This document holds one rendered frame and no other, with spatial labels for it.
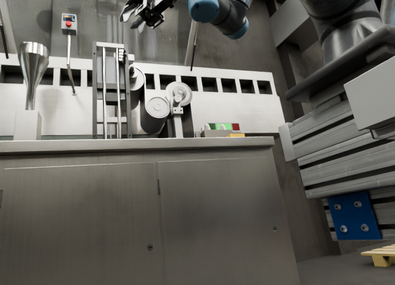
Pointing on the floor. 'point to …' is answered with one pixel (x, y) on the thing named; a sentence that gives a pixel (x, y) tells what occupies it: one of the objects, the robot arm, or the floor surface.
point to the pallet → (382, 255)
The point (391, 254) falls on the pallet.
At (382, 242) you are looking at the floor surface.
